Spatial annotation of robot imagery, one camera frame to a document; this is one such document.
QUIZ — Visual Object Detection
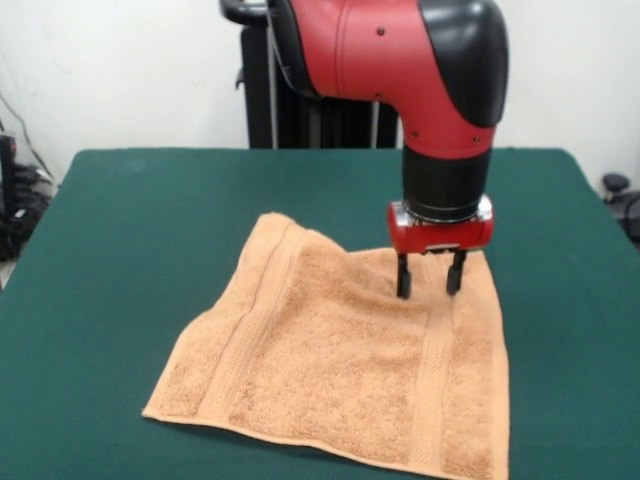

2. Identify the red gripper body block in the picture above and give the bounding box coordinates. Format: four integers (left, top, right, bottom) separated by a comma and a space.
386, 195, 496, 257

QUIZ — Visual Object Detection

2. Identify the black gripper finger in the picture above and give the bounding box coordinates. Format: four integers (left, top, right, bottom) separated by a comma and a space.
396, 253, 414, 300
445, 248, 469, 295

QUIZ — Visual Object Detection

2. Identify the tan terry towel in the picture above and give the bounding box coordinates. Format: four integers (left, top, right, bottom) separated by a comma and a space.
142, 212, 511, 480

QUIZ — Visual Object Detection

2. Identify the dark grey chair base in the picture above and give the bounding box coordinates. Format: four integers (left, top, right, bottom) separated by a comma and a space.
601, 172, 640, 236

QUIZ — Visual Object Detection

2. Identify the dark green table cloth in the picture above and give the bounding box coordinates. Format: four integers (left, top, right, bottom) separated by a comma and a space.
0, 147, 640, 480

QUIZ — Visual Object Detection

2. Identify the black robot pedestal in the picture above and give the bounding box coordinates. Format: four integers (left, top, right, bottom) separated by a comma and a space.
218, 0, 404, 150

